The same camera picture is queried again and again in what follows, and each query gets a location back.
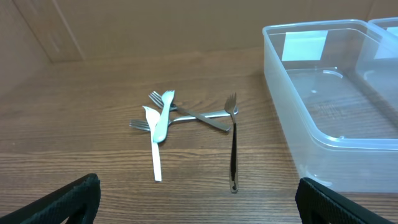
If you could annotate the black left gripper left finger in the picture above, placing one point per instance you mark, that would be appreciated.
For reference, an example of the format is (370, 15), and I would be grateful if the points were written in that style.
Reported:
(76, 202)

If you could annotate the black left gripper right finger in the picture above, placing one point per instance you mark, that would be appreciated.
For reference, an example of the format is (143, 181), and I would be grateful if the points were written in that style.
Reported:
(318, 204)

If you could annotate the light blue plastic fork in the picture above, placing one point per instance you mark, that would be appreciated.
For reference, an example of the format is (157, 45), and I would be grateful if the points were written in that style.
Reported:
(162, 126)

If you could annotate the white plastic fork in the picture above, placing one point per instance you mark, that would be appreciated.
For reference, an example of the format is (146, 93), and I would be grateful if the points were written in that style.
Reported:
(152, 117)

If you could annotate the left clear plastic container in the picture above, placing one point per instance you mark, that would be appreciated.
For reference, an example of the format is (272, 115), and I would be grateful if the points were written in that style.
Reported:
(334, 88)

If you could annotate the clear plastic container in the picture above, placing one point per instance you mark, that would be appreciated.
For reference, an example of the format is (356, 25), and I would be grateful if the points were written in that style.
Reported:
(388, 31)
(334, 88)

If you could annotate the right clear plastic container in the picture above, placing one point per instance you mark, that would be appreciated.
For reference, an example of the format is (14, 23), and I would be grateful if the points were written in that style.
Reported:
(388, 31)

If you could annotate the steel fork crossing diagonally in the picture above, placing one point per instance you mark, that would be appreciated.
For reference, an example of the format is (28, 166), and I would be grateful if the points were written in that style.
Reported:
(205, 117)

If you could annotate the black handled steel fork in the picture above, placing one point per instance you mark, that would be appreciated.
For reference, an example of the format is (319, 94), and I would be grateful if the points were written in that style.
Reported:
(233, 168)

